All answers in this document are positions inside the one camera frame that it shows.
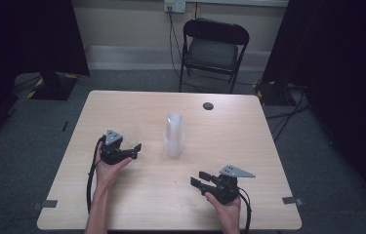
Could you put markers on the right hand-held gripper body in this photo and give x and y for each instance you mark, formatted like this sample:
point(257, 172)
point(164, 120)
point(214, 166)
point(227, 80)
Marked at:
point(226, 191)

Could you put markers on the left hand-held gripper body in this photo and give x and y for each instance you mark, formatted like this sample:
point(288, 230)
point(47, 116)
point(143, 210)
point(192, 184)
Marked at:
point(113, 154)

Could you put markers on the single clear disposable cup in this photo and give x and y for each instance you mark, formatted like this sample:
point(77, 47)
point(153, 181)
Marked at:
point(131, 136)

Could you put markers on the stack of clear plastic cups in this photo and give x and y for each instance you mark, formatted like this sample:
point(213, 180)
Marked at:
point(174, 136)

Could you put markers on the person's left hand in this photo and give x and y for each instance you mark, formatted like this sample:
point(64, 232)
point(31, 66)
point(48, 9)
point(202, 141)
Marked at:
point(107, 174)

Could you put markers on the person's right hand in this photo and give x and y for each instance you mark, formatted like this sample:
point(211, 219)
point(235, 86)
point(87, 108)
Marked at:
point(230, 213)

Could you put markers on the grey tape strip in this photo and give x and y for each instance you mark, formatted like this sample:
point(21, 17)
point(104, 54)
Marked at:
point(291, 200)
point(48, 204)

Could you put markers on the black table grommet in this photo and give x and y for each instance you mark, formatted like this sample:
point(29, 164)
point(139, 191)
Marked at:
point(208, 106)

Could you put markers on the black stand base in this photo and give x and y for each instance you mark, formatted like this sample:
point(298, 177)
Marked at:
point(55, 87)
point(276, 94)

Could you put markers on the black folding chair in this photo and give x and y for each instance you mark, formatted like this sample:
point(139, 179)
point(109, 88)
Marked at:
point(211, 53)

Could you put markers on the black curtain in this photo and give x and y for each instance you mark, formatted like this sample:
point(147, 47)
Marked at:
point(24, 39)
point(340, 65)

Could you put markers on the white wall socket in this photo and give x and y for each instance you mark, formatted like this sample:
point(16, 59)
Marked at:
point(175, 5)

